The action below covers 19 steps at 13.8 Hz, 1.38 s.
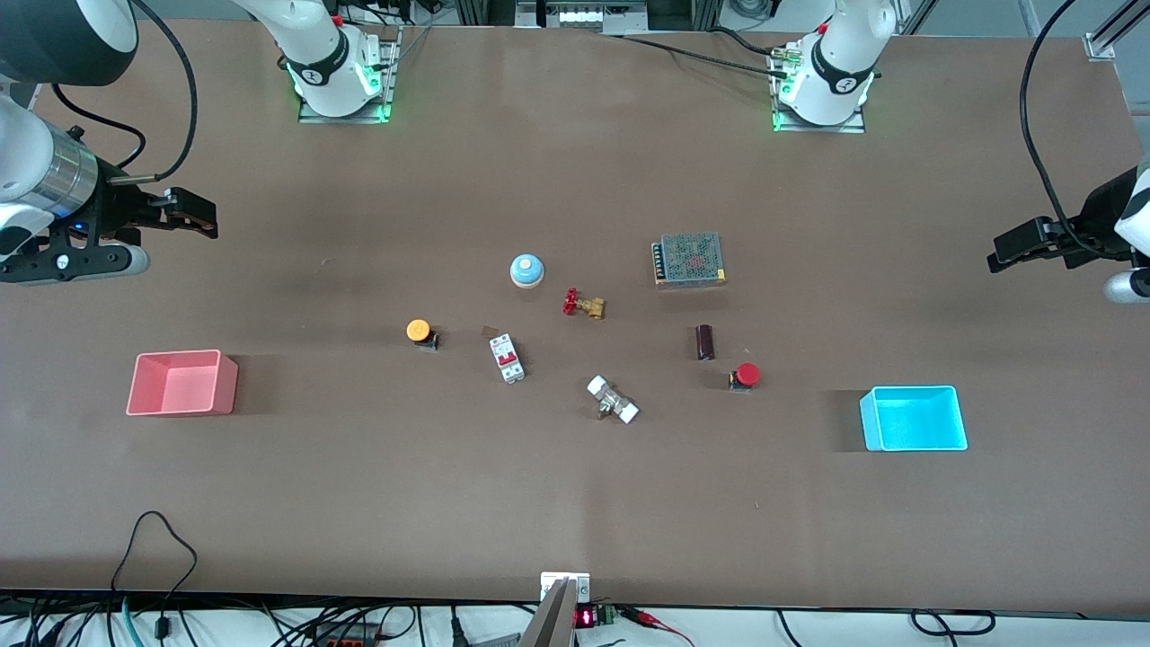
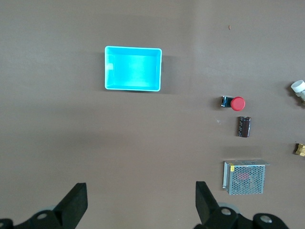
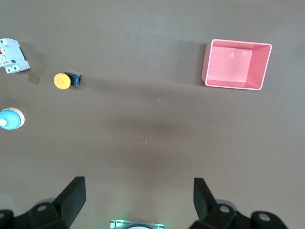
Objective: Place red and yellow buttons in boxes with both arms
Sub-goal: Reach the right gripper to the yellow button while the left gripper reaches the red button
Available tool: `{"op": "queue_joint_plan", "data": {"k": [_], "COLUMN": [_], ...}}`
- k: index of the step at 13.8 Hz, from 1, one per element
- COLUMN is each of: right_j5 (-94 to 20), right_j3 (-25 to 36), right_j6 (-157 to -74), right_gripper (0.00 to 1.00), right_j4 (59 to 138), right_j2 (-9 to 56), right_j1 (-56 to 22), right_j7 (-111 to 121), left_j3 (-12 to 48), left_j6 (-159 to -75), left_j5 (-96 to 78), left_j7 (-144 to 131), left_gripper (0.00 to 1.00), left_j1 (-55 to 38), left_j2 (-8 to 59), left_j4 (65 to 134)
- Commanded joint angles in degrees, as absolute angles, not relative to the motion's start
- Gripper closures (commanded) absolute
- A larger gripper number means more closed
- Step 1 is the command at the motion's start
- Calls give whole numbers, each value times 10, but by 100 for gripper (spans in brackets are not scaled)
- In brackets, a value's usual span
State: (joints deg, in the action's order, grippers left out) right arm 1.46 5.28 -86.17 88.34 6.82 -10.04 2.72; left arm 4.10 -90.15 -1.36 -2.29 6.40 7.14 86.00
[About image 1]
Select pink plastic box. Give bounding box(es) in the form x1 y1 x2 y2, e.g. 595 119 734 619
126 350 240 418

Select cyan plastic box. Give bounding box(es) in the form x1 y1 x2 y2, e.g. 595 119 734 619
859 386 969 453

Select white red circuit breaker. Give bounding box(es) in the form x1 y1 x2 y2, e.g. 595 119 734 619
489 333 526 385

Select mesh-covered power supply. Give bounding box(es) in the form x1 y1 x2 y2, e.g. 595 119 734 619
651 233 728 289

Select metal fitting white ends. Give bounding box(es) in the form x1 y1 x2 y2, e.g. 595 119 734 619
586 375 641 425

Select red clip lead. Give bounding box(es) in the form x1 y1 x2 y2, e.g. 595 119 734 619
620 607 697 647

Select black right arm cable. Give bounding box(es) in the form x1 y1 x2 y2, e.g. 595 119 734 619
112 0 199 185

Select aluminium frame profile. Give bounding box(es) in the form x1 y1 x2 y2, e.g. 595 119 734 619
1084 0 1150 62

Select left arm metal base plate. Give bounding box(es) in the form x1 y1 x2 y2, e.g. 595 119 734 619
770 45 867 135

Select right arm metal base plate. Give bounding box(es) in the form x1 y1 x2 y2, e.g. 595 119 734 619
297 25 402 125

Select black looped cable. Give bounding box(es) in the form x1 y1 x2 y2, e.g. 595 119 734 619
110 510 199 623

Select black cable on table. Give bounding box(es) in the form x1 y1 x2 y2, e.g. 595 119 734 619
618 32 793 75

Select black coiled cable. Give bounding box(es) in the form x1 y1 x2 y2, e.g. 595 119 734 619
909 609 996 637

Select white camera bracket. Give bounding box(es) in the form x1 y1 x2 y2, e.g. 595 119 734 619
540 572 592 604

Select grey camera mount bar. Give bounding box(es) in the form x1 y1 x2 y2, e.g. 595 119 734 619
519 579 578 647

